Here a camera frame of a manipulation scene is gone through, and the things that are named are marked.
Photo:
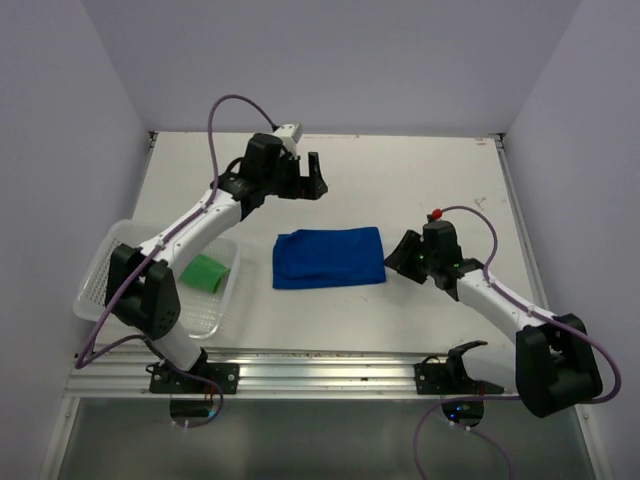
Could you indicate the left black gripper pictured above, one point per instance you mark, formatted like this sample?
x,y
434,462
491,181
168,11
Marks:
x,y
298,189

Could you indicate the blue microfiber towel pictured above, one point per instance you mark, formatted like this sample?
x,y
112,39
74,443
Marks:
x,y
313,259

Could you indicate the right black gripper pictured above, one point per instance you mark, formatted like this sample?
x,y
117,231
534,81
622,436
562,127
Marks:
x,y
401,257

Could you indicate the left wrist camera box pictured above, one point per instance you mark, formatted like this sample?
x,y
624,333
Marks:
x,y
290,134

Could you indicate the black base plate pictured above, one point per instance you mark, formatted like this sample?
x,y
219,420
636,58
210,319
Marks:
x,y
208,378
436,379

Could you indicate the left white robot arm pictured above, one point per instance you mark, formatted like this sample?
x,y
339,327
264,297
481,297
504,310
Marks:
x,y
142,288

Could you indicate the clear plastic basket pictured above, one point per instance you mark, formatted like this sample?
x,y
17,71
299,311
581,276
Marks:
x,y
201,313

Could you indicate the green microfiber towel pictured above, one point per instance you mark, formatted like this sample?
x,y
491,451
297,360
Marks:
x,y
204,274

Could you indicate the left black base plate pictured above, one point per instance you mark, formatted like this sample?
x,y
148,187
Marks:
x,y
208,378

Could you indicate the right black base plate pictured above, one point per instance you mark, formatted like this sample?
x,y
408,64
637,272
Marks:
x,y
436,379

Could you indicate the aluminium mounting rail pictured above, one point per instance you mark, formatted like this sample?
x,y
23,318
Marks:
x,y
324,376

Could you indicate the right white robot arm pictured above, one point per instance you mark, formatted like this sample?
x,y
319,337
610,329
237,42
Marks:
x,y
551,367

